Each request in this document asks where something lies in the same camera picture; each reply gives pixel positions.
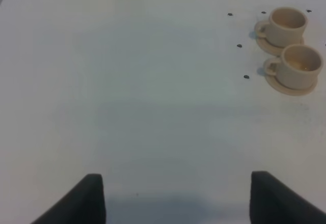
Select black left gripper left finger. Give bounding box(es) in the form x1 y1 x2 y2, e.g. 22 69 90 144
33 174 106 224

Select beige cup saucer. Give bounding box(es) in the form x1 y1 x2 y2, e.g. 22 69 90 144
256 37 304 56
265 75 318 96

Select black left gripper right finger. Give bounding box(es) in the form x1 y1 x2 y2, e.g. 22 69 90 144
249 171 325 223

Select near beige teacup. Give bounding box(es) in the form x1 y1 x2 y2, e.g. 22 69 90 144
263 44 323 92

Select near beige cup saucer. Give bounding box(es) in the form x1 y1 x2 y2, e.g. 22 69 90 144
265 75 318 96

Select beige teacup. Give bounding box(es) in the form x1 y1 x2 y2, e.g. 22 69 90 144
254 7 308 48
263 44 323 92

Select far beige teacup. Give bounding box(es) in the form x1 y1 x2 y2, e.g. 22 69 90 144
254 7 308 48

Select far beige cup saucer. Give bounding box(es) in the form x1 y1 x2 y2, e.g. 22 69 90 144
256 37 304 56

